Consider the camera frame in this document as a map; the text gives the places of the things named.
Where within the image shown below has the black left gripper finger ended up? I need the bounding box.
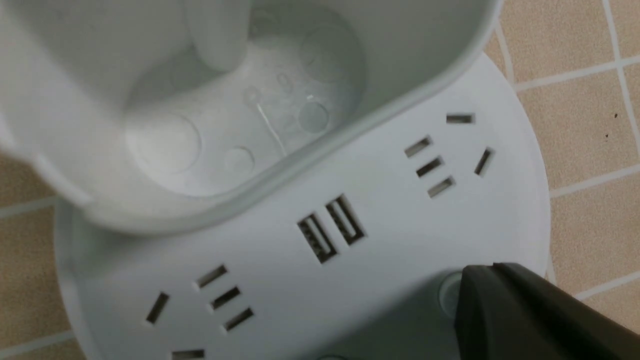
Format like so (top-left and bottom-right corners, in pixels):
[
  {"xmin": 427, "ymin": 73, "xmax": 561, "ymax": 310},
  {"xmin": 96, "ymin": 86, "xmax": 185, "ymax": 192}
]
[{"xmin": 454, "ymin": 262, "xmax": 640, "ymax": 360}]

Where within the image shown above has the beige checked tablecloth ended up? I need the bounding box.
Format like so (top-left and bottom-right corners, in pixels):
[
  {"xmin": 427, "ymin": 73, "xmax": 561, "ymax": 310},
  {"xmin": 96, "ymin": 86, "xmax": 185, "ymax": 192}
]
[{"xmin": 1, "ymin": 0, "xmax": 639, "ymax": 360}]

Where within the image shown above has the white desk lamp with sockets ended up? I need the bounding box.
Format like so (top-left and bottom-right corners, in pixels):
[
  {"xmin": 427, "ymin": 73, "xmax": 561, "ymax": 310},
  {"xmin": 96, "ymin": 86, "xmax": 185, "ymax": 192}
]
[{"xmin": 1, "ymin": 0, "xmax": 551, "ymax": 360}]

